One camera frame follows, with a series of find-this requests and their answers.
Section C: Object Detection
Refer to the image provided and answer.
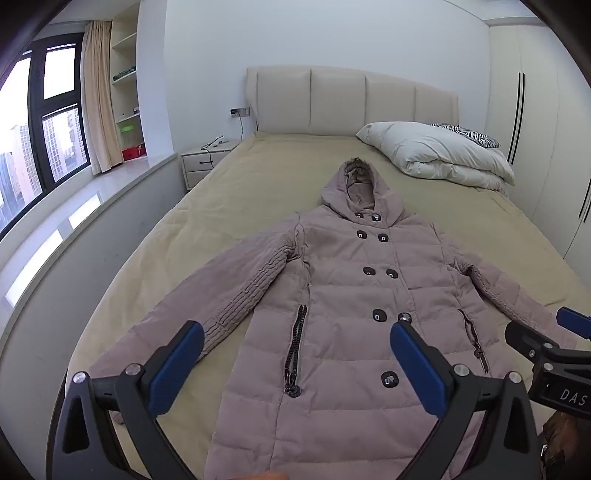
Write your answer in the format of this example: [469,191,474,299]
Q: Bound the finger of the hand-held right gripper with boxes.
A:
[555,306,591,343]
[504,320,575,367]

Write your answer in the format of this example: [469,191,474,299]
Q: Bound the white nightstand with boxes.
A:
[180,138,242,191]

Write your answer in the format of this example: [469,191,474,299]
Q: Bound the cream padded headboard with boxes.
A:
[246,66,460,137]

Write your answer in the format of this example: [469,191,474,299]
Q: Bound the dark charging cable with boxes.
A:
[201,114,245,151]

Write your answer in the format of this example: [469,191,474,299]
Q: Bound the white open shelf unit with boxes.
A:
[109,4,148,162]

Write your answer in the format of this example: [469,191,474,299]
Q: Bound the white wardrobe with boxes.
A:
[482,23,591,273]

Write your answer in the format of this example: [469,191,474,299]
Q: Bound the white folded duvet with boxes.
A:
[355,121,515,191]

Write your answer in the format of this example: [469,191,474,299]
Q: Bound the mauve hooded padded coat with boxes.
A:
[85,159,580,480]

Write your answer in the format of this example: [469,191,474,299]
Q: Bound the white window sill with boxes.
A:
[0,152,185,324]

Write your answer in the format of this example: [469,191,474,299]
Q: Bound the beige curtain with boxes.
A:
[82,21,114,176]

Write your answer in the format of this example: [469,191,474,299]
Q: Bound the zebra print pillow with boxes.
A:
[429,122,502,149]

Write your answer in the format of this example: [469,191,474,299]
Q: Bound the black framed window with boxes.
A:
[0,39,90,241]

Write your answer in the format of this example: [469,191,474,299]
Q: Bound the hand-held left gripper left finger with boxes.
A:
[46,320,205,480]

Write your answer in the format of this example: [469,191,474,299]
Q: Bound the bed with beige sheet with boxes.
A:
[46,131,591,480]

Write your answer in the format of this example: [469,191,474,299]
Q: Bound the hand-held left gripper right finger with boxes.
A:
[389,320,543,480]

